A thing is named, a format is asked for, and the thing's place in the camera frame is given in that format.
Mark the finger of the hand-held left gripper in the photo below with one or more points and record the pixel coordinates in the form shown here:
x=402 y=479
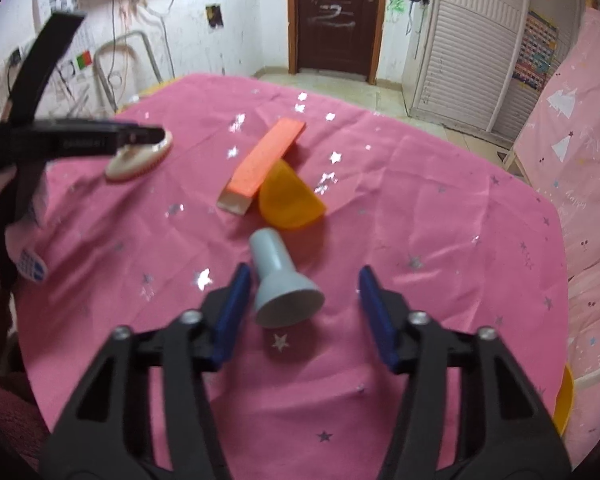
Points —
x=142 y=136

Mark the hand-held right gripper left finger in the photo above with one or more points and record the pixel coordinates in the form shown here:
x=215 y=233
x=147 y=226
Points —
x=230 y=310

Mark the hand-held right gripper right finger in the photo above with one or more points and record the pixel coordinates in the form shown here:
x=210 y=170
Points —
x=377 y=317

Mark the cream scrubbing brush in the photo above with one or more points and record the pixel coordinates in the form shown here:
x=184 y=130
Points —
x=135 y=162

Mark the grey funnel-shaped cup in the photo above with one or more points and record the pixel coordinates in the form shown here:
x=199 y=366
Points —
x=280 y=290

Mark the yellow plastic bin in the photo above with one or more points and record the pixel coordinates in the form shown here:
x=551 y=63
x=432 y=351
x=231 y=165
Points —
x=564 y=405

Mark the person's left hand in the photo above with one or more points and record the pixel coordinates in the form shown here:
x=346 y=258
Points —
x=32 y=265

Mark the small flag sticker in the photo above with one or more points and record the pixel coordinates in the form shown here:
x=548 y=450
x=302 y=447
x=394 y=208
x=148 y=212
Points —
x=83 y=59

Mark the pink star-print tablecloth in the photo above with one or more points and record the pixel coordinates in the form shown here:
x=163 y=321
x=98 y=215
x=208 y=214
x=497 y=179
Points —
x=430 y=210

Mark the yellow plastic bowl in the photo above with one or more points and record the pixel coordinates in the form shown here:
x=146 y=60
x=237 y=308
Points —
x=290 y=200

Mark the long orange box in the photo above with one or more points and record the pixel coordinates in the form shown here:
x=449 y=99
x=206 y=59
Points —
x=265 y=162

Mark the dark brown door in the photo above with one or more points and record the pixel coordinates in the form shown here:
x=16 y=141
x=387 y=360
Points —
x=337 y=15

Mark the pink tree-print sheet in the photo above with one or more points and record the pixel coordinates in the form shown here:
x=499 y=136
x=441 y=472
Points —
x=590 y=160

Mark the white louvered wardrobe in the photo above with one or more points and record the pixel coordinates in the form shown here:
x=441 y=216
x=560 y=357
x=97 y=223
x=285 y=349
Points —
x=465 y=45

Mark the white metal chair frame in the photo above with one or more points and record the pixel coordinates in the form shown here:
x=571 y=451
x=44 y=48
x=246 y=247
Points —
x=105 y=60

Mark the torn dark wall sticker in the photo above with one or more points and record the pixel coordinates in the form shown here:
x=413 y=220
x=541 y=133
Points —
x=214 y=16

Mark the colourful grid wall poster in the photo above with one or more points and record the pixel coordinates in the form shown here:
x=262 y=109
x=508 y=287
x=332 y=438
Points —
x=535 y=50

